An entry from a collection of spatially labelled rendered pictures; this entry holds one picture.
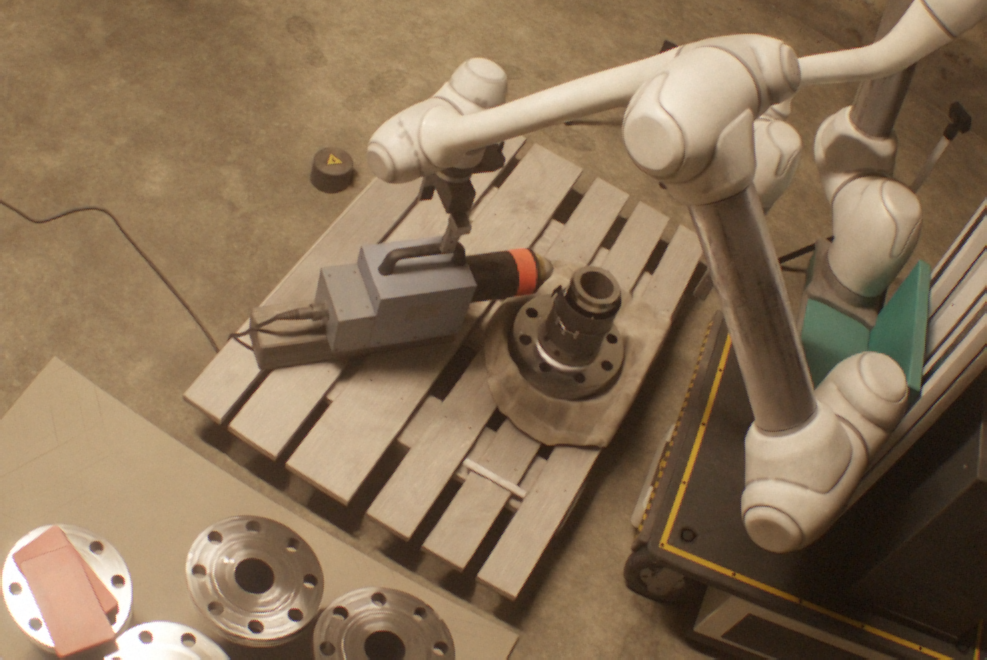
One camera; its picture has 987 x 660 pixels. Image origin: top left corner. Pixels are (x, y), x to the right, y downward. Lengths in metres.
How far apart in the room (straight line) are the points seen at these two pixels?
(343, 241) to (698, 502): 1.01
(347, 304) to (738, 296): 0.96
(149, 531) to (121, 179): 1.02
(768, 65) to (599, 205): 1.43
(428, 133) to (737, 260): 0.56
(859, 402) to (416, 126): 0.83
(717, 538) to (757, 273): 0.83
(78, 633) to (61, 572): 0.12
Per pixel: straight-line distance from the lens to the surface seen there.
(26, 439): 2.36
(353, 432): 2.23
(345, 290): 2.18
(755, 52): 1.47
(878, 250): 2.06
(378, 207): 2.59
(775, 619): 2.20
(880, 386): 1.69
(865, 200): 2.07
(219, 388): 2.25
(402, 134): 1.71
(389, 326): 2.20
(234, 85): 3.11
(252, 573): 2.02
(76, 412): 2.38
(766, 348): 1.48
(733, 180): 1.37
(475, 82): 1.80
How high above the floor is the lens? 2.04
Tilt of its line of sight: 49 degrees down
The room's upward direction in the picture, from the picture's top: 20 degrees clockwise
